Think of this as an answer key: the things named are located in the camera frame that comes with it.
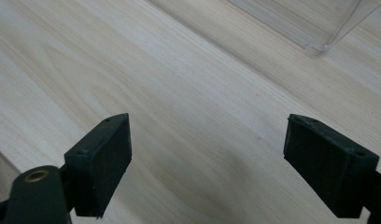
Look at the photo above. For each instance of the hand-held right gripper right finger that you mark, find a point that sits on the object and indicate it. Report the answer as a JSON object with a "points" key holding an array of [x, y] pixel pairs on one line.
{"points": [[328, 168]]}

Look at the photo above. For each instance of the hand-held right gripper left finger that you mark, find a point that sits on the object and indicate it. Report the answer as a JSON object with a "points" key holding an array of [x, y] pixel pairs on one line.
{"points": [[98, 168]]}

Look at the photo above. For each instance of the clear plastic box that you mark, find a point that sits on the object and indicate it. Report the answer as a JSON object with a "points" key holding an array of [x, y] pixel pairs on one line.
{"points": [[307, 21]]}

